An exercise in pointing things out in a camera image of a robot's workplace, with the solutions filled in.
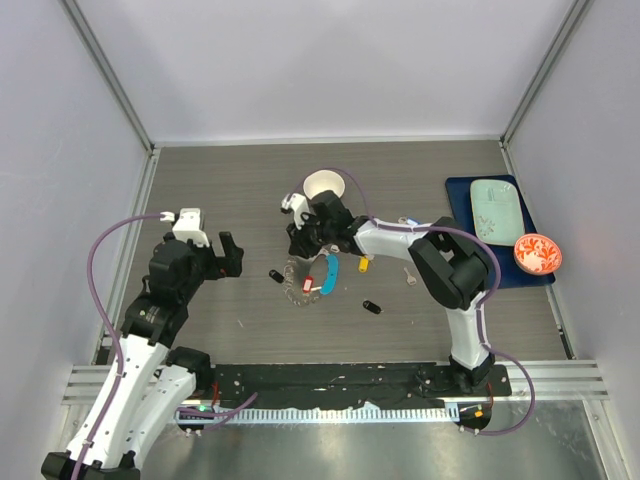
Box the black tag key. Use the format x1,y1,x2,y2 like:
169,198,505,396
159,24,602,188
362,300,382,315
269,270,284,284

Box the dark blue tray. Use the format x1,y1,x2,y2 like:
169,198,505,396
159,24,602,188
445,175,555,289

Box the orange white patterned bowl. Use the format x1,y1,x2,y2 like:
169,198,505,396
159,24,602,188
513,233,563,276

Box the plain silver loose key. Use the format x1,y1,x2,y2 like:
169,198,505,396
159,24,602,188
404,267,417,286

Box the red key tag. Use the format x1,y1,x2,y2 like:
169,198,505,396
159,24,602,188
302,276,314,294

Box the yellow tag key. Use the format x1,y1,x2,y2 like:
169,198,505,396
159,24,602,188
358,256,371,273

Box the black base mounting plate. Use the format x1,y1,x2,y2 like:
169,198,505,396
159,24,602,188
191,362,512,410

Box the black tag key on organizer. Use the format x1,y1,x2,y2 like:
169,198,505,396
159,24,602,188
269,270,284,284

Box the perforated cable duct strip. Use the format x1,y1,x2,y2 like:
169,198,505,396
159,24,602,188
169,402,461,425

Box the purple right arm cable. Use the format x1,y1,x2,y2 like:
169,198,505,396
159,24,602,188
289,167,536,437

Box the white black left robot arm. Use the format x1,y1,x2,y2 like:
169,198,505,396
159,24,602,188
41,232,244,479

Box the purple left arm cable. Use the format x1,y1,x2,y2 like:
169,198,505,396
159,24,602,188
69,212,259,480

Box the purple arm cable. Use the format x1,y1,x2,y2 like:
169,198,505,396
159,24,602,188
289,167,536,437
69,212,259,480

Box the pale green rectangular plate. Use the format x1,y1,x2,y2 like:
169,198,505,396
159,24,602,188
470,179,525,247

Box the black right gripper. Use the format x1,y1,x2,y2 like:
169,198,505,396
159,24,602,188
287,213,335,261

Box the blue tag key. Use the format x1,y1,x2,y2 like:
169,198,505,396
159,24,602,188
398,216,420,226

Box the aluminium frame rail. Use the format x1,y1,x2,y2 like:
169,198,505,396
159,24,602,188
57,0,161,161

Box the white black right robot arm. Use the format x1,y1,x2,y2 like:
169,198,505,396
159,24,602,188
281,190,495,395

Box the red bowl white inside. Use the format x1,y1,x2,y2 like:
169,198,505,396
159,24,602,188
303,169,346,200

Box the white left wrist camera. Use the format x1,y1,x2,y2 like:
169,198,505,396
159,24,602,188
172,208,210,248

